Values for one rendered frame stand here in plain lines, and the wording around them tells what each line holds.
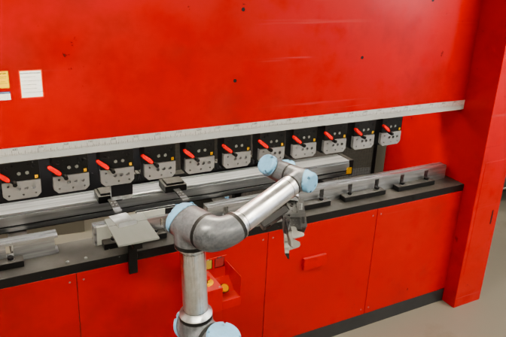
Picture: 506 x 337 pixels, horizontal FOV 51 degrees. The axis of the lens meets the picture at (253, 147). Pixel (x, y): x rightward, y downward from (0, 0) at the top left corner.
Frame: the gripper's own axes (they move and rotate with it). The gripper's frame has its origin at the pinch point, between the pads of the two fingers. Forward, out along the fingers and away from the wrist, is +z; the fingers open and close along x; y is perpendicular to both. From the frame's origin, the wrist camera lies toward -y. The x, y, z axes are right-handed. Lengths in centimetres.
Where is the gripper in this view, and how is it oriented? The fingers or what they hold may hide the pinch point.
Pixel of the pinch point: (288, 253)
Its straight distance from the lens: 191.9
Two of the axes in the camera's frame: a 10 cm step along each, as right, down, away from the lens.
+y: 10.0, -0.4, 0.5
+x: -0.3, 4.5, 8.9
